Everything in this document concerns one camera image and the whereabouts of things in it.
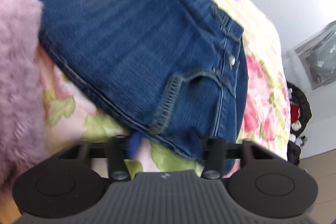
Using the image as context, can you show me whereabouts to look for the blue denim jeans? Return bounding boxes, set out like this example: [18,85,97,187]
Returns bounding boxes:
[39,0,248,161]

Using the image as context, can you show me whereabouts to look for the floral bed quilt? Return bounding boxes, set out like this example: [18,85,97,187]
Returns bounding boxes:
[35,0,292,178]

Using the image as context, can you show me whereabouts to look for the black clothes pile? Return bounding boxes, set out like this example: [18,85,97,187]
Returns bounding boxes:
[287,82,312,166]

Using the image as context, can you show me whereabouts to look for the fuzzy purple sleeve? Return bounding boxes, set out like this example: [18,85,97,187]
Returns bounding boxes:
[1,0,46,194]

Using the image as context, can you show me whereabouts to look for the green floral window curtain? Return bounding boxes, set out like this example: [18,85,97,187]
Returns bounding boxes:
[295,21,335,90]

